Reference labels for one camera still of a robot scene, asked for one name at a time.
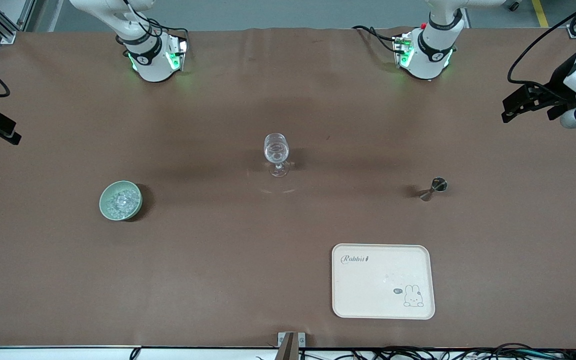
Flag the steel double jigger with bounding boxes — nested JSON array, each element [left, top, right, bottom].
[[419, 177, 449, 202]]

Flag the clear ice cubes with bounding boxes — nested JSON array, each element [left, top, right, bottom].
[[106, 187, 139, 218]]

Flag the clear wine glass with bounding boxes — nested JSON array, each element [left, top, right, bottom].
[[263, 132, 291, 178]]

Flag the green ceramic bowl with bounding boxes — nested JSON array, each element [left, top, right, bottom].
[[99, 180, 143, 221]]

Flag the cream rabbit print tray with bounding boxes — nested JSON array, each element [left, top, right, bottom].
[[331, 243, 436, 320]]

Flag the brown table cover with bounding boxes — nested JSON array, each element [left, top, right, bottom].
[[0, 27, 576, 350]]

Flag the black left base cable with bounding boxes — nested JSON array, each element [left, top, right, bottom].
[[352, 25, 402, 55]]

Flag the black base cable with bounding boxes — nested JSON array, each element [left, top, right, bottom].
[[352, 25, 402, 55], [118, 0, 189, 47]]

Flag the black right base cable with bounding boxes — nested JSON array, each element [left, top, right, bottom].
[[118, 0, 189, 47]]

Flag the black cable bundle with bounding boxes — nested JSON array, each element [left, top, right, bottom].
[[298, 342, 576, 360]]

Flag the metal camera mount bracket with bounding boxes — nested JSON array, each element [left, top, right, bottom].
[[277, 331, 307, 360]]

